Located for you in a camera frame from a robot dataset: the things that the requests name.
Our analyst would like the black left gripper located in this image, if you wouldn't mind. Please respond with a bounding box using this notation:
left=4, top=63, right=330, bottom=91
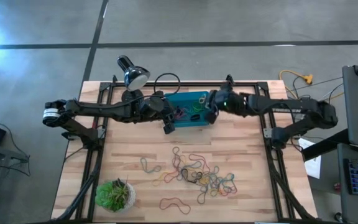
left=140, top=96, right=186, bottom=123

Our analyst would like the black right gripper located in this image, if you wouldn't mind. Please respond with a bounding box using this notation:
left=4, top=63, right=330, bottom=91
left=204, top=88, right=249, bottom=118

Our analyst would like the green rubber band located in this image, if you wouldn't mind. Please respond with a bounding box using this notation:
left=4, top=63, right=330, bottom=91
left=218, top=171, right=237, bottom=188
left=191, top=101, right=205, bottom=114

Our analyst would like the dark brown rubber band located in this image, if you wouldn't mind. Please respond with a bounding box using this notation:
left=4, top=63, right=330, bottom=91
left=172, top=146, right=183, bottom=170

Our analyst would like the teal rubber band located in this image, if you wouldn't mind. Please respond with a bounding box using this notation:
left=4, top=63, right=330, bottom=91
left=140, top=157, right=162, bottom=174

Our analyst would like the thin black rubber band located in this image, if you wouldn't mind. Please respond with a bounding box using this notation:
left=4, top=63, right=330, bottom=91
left=180, top=167, right=203, bottom=184

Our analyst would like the long yellow rubber band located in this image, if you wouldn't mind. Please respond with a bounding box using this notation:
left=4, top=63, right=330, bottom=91
left=152, top=169, right=180, bottom=187

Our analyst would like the dark grey rubber band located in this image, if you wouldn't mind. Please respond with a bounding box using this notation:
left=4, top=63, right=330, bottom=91
left=196, top=183, right=209, bottom=205

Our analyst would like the long red rubber band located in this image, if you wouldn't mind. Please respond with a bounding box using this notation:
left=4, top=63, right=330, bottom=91
left=159, top=197, right=191, bottom=215

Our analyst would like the orange red rubber band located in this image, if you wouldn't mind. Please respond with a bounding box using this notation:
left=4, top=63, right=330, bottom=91
left=218, top=182, right=238, bottom=197

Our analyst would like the teal plastic bin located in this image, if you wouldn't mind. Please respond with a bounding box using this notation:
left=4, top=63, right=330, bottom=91
left=163, top=91, right=213, bottom=128

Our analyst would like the black desk lamp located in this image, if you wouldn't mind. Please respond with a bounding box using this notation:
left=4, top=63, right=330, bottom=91
left=117, top=55, right=152, bottom=105

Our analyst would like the green succulent in pot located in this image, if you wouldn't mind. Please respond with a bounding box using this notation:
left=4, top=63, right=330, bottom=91
left=94, top=177, right=137, bottom=213

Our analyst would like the black desk leg bar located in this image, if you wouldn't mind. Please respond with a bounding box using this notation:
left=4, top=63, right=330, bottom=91
left=301, top=128, right=351, bottom=162

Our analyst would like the white paper sheet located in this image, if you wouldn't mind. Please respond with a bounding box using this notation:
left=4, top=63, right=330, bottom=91
left=298, top=138, right=322, bottom=180

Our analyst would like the dark desk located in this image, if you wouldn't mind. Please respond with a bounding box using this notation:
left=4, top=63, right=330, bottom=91
left=336, top=142, right=358, bottom=224

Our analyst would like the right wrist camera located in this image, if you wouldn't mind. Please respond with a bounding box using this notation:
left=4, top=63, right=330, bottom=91
left=206, top=110, right=219, bottom=125

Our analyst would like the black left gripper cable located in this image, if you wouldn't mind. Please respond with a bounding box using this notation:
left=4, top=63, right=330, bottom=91
left=153, top=72, right=181, bottom=97

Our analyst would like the yellow extension cord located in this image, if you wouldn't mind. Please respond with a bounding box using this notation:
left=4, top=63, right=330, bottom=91
left=278, top=70, right=345, bottom=102

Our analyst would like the black floor cable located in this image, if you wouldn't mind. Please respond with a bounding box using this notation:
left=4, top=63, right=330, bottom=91
left=292, top=76, right=344, bottom=100

